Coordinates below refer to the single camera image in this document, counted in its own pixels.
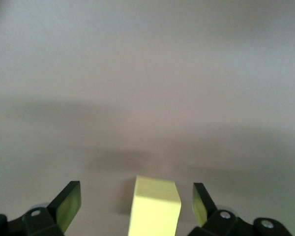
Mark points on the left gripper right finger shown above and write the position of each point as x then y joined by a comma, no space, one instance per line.
223,223

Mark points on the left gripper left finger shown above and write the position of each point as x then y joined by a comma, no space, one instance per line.
39,223

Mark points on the yellow foam cube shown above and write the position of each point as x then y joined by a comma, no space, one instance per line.
155,209

